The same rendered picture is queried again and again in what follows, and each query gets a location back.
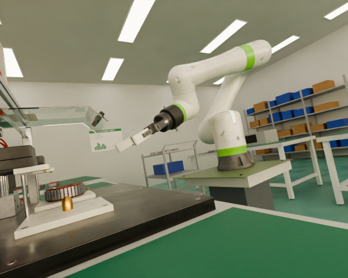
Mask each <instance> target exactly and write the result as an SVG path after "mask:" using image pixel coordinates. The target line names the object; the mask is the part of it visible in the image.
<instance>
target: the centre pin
mask: <svg viewBox="0 0 348 278"><path fill-rule="evenodd" d="M71 209H73V203H72V199H71V198H70V197H69V196H66V197H64V198H63V200H62V210H63V211H69V210H71Z"/></svg>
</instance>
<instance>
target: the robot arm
mask: <svg viewBox="0 0 348 278"><path fill-rule="evenodd" d="M271 55H272V48H271V45H270V44H269V43H268V42H267V41H265V40H256V41H253V42H250V43H247V44H244V45H241V46H237V47H234V48H233V49H231V50H229V51H226V52H224V53H222V54H220V55H217V56H214V57H211V58H208V59H205V60H201V61H198V62H194V63H188V64H184V65H178V66H175V67H173V68H172V69H171V70H170V72H169V74H168V83H169V85H170V88H171V92H172V95H173V101H174V103H173V104H171V105H170V106H168V107H165V106H164V109H162V110H161V111H160V113H159V114H158V115H156V116H155V117H154V122H153V123H151V124H150V125H149V126H147V127H145V128H144V130H142V131H140V132H139V133H137V134H136V135H134V136H132V137H129V138H127V139H126V140H124V141H122V142H121V143H119V144H117V145H115V148H116V149H117V151H118V153H120V152H121V151H123V150H125V149H126V148H128V147H130V146H131V145H134V144H135V145H138V144H140V143H141V142H142V141H145V140H146V139H147V138H149V137H151V136H152V134H155V133H156V132H159V131H160V132H166V131H168V130H173V129H175V130H176V131H179V130H178V127H179V126H180V124H182V123H184V122H185V121H187V120H190V119H193V118H194V117H196V116H197V114H198V112H199V102H198V99H197V96H196V91H195V86H196V85H199V84H202V83H204V82H207V81H210V80H212V79H216V78H219V77H223V76H224V79H223V82H222V85H221V87H220V89H219V92H218V94H217V96H216V98H215V100H214V102H213V104H212V106H211V108H210V109H209V111H208V113H207V115H206V116H205V118H204V119H203V121H202V122H201V124H200V125H199V128H198V137H199V139H200V140H201V141H202V142H204V143H206V144H209V145H212V144H215V149H216V152H217V154H218V158H219V162H218V166H217V170H218V171H231V170H239V169H245V168H249V167H252V166H253V163H256V162H255V158H251V154H250V152H249V151H246V140H245V135H244V129H243V126H242V120H241V116H240V113H239V112H238V111H235V110H231V107H232V105H233V102H234V100H235V98H236V96H237V94H238V92H239V90H240V88H241V86H242V84H243V83H244V81H245V79H246V77H247V76H248V75H249V74H250V73H251V72H252V71H254V70H255V69H257V68H259V67H261V66H263V65H264V64H266V63H267V62H268V61H269V59H270V58H271Z"/></svg>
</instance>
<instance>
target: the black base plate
mask: <svg viewBox="0 0 348 278"><path fill-rule="evenodd" d="M90 191H92V192H93V193H95V194H96V197H102V198H103V199H105V200H107V201H108V202H110V203H111V204H113V208H114V211H111V212H107V213H104V214H101V215H97V216H94V217H90V218H87V219H84V220H80V221H77V222H74V223H70V224H67V225H64V226H61V227H57V228H53V229H50V230H47V231H44V232H40V233H37V234H33V235H30V236H27V237H24V238H20V239H16V240H15V237H14V232H15V231H16V230H17V228H18V227H19V226H20V225H21V224H22V223H23V221H24V220H25V210H24V205H23V206H20V209H21V211H20V213H18V214H17V215H16V216H13V217H8V218H4V219H1V220H0V278H46V277H49V276H51V275H54V274H57V273H58V272H61V271H64V270H66V269H69V268H71V267H74V266H76V265H79V264H82V263H84V262H86V261H89V260H91V259H94V258H96V257H98V256H101V255H103V254H106V253H109V252H111V251H114V250H116V249H119V248H121V247H124V246H126V245H128V244H131V243H134V242H136V241H139V240H141V239H144V238H146V237H149V236H151V235H153V234H156V233H159V232H161V231H164V230H166V229H168V228H171V227H173V226H176V225H178V224H181V223H184V222H186V221H189V220H191V219H193V218H196V217H198V216H201V215H203V214H206V213H208V212H211V211H214V210H216V208H215V202H214V197H210V196H203V195H196V194H189V193H182V192H178V191H171V190H164V189H157V188H150V187H145V186H138V185H131V184H124V183H118V184H113V185H109V186H104V187H101V188H96V189H92V190H90ZM96 197H95V198H96Z"/></svg>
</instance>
